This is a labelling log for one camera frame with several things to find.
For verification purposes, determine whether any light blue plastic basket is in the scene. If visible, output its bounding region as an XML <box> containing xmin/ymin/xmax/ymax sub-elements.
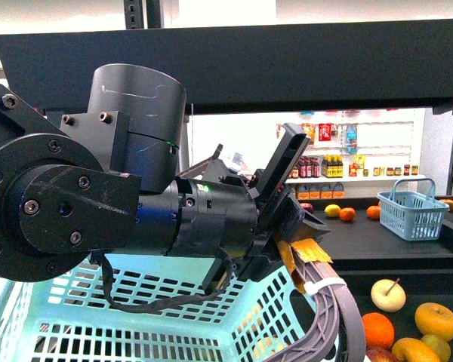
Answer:
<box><xmin>0</xmin><ymin>262</ymin><xmax>316</xmax><ymax>361</ymax></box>

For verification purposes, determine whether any pale cream apple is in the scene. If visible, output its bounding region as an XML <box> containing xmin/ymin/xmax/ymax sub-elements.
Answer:
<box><xmin>371</xmin><ymin>278</ymin><xmax>406</xmax><ymax>313</ymax></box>

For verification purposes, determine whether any yellow apple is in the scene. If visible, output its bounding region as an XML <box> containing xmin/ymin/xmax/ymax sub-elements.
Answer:
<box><xmin>414</xmin><ymin>302</ymin><xmax>453</xmax><ymax>342</ymax></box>

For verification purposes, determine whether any blue basket on far shelf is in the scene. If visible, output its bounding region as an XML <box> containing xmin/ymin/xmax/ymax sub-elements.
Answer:
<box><xmin>377</xmin><ymin>177</ymin><xmax>450</xmax><ymax>241</ymax></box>

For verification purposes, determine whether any yellow orange fruit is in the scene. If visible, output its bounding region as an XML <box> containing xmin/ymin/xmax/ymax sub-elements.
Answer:
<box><xmin>391</xmin><ymin>337</ymin><xmax>441</xmax><ymax>362</ymax></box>

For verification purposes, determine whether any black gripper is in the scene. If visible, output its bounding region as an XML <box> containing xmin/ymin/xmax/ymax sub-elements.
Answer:
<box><xmin>135</xmin><ymin>122</ymin><xmax>332</xmax><ymax>295</ymax></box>

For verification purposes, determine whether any far black fruit shelf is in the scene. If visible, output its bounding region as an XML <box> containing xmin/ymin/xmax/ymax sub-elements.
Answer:
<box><xmin>310</xmin><ymin>198</ymin><xmax>453</xmax><ymax>263</ymax></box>

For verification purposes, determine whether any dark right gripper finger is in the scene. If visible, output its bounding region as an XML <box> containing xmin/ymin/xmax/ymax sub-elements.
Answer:
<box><xmin>267</xmin><ymin>259</ymin><xmax>365</xmax><ymax>361</ymax></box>

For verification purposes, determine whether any olive brown fruit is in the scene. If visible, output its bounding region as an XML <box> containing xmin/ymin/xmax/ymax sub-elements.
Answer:
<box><xmin>421</xmin><ymin>334</ymin><xmax>451</xmax><ymax>362</ymax></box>

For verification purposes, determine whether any white sauce shelf unit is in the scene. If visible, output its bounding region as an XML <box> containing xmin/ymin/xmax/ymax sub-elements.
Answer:
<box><xmin>288</xmin><ymin>109</ymin><xmax>424</xmax><ymax>200</ymax></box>

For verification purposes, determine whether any black shelf upright post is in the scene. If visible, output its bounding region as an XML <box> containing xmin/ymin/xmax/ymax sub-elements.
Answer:
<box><xmin>123</xmin><ymin>0</ymin><xmax>163</xmax><ymax>29</ymax></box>

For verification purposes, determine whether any black camera cable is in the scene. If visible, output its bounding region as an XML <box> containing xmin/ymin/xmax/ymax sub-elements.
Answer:
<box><xmin>100</xmin><ymin>252</ymin><xmax>237</xmax><ymax>314</ymax></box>

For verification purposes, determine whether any black shelf board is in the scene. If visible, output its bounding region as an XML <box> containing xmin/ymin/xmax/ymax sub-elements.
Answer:
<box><xmin>0</xmin><ymin>19</ymin><xmax>453</xmax><ymax>114</ymax></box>

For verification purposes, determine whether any red apple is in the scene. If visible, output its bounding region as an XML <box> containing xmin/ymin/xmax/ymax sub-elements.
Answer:
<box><xmin>366</xmin><ymin>347</ymin><xmax>399</xmax><ymax>362</ymax></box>

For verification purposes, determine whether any large orange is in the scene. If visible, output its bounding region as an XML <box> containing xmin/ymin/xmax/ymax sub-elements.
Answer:
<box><xmin>362</xmin><ymin>312</ymin><xmax>395</xmax><ymax>349</ymax></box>

